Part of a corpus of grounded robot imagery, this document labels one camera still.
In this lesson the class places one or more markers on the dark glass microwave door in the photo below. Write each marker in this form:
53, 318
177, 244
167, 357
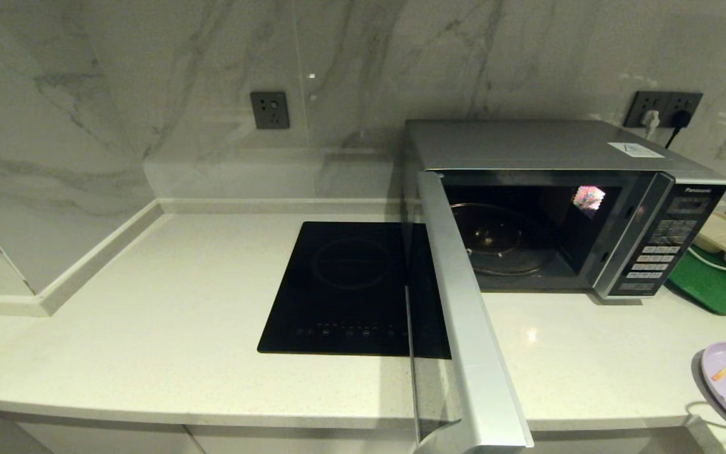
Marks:
464, 302

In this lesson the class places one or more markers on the white power plug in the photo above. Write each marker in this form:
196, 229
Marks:
651, 120

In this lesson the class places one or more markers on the grey single wall socket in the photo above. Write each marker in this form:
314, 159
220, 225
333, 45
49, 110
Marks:
270, 111

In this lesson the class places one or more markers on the green plastic tray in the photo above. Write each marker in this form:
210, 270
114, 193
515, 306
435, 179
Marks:
716, 290

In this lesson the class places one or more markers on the silver Panasonic microwave oven body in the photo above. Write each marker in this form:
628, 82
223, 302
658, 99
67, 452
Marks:
527, 145

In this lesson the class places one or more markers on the white base cabinet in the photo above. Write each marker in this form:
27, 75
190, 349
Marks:
117, 441

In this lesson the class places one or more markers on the black induction cooktop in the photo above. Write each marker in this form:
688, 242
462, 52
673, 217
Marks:
338, 284

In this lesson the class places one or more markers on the grey double wall socket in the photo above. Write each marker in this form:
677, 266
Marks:
668, 101

